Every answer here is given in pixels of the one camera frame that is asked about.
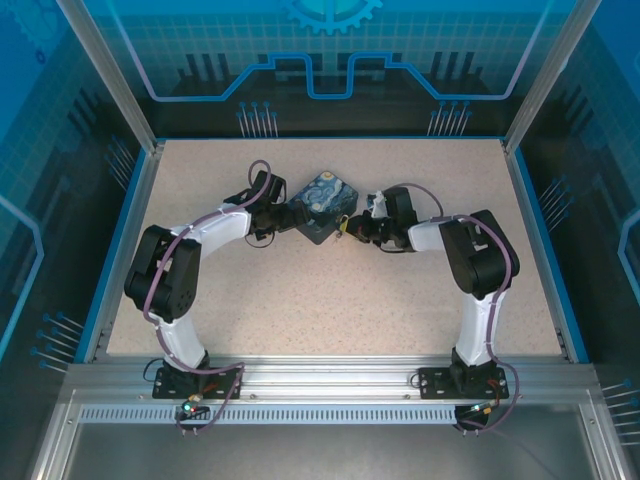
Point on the small brass padlock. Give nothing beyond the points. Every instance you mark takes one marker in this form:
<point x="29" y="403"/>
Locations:
<point x="343" y="226"/>

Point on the small metal key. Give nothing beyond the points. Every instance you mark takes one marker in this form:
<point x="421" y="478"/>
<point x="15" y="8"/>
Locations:
<point x="336" y="239"/>

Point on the starry night print box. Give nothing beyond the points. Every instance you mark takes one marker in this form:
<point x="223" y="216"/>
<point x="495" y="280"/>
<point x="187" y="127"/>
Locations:
<point x="325" y="195"/>

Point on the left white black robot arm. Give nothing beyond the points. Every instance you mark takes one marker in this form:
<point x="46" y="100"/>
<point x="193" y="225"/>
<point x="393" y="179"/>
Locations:
<point x="220" y="225"/>

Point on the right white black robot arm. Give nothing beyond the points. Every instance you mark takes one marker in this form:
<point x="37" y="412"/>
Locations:
<point x="425" y="237"/>

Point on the small LED circuit board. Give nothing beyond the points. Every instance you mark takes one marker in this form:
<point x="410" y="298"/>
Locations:
<point x="192" y="406"/>
<point x="482" y="407"/>

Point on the grey metal bottom panel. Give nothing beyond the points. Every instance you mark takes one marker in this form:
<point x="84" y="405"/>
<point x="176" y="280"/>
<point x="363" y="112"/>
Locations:
<point x="320" y="455"/>

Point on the aluminium side rail blue edge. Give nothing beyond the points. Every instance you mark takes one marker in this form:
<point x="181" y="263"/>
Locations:
<point x="127" y="240"/>
<point x="540" y="240"/>

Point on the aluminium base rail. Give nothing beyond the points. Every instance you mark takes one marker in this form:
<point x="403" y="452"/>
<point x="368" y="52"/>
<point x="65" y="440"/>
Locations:
<point x="330" y="377"/>

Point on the aluminium frame post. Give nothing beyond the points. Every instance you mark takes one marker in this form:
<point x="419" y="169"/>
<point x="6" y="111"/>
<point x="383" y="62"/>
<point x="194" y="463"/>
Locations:
<point x="115" y="75"/>
<point x="545" y="75"/>

